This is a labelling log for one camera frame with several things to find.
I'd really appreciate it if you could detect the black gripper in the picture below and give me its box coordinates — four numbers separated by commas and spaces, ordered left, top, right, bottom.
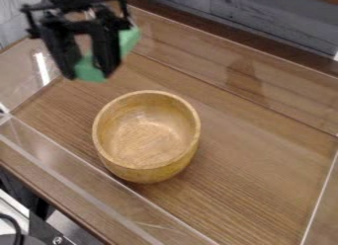
20, 0, 131, 80

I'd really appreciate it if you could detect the green rectangular block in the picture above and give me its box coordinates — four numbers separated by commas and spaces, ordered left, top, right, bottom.
74, 26, 142, 82

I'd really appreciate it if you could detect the brown wooden bowl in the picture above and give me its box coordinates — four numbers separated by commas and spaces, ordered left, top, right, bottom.
91, 90, 201, 184

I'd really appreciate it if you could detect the clear acrylic tray wall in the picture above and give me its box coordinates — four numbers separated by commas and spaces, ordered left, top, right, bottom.
0, 113, 219, 245

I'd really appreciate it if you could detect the black cable lower left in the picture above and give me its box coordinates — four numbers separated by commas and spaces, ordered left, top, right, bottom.
0, 212, 28, 245

